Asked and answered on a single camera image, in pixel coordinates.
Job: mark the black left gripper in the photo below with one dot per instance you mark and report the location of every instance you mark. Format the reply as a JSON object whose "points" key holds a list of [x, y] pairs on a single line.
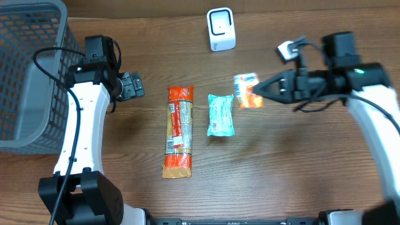
{"points": [[132, 85]]}

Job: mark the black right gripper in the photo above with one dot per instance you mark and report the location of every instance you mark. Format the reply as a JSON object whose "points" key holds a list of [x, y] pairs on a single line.
{"points": [[292, 82]]}

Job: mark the orange Kleenex tissue pack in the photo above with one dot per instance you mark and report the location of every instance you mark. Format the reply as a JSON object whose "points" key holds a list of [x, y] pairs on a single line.
{"points": [[244, 84]]}

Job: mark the orange spaghetti packet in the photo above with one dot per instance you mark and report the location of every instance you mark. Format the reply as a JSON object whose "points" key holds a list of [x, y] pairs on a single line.
{"points": [[179, 133]]}

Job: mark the teal tissue pack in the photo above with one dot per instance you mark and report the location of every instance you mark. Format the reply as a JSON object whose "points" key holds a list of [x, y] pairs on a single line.
{"points": [[220, 116]]}

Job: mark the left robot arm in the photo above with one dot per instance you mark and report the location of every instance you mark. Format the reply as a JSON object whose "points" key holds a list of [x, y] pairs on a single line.
{"points": [[78, 192]]}

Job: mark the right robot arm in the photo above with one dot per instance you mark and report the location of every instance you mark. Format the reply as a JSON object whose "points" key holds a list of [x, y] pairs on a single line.
{"points": [[333, 71]]}

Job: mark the white barcode scanner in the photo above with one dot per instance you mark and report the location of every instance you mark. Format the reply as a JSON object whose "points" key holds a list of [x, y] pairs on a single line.
{"points": [[220, 24]]}

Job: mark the grey plastic mesh basket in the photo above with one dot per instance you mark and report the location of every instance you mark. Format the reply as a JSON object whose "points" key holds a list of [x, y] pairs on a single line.
{"points": [[34, 108]]}

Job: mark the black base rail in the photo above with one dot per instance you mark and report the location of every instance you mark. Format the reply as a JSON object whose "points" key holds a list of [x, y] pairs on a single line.
{"points": [[288, 221]]}

